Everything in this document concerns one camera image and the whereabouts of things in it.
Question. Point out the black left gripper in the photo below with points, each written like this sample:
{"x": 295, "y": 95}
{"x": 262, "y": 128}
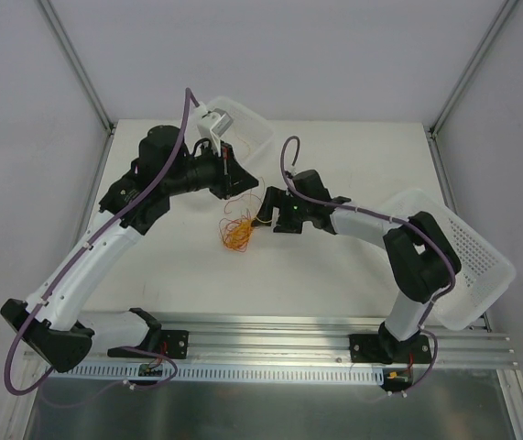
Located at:
{"x": 224, "y": 173}

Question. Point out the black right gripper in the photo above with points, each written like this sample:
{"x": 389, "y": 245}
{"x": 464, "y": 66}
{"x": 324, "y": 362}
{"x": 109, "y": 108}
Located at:
{"x": 277, "y": 211}

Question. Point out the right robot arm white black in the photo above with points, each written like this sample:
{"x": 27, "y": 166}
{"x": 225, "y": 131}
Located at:
{"x": 422, "y": 260}

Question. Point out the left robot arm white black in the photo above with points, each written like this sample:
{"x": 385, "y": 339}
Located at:
{"x": 51, "y": 321}

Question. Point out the white left plastic basket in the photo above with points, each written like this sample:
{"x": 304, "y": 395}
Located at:
{"x": 251, "y": 135}

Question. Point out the white plastic basket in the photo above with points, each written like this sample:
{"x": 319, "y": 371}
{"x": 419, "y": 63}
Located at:
{"x": 251, "y": 135}
{"x": 485, "y": 275}

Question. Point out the white right plastic basket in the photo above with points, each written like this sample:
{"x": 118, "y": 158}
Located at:
{"x": 485, "y": 275}

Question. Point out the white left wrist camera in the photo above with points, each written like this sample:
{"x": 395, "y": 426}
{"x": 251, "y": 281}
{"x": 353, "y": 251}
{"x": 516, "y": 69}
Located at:
{"x": 212, "y": 124}

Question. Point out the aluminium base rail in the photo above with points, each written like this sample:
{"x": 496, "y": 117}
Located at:
{"x": 321, "y": 341}

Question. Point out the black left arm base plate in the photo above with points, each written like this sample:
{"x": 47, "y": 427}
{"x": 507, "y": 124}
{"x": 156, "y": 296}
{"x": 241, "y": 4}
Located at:
{"x": 170, "y": 343}

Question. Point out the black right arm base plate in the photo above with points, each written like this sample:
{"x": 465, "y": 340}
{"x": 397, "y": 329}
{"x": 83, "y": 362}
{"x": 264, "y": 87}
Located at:
{"x": 373, "y": 348}

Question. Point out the aluminium frame post right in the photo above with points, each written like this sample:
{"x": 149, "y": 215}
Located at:
{"x": 493, "y": 31}

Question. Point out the aluminium frame post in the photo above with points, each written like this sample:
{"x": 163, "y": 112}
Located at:
{"x": 71, "y": 55}
{"x": 493, "y": 31}

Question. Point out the white slotted cable duct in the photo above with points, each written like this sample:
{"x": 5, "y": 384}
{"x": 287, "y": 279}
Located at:
{"x": 102, "y": 370}

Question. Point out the aluminium frame post left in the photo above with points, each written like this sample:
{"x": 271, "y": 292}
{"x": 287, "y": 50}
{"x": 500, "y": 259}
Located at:
{"x": 71, "y": 55}

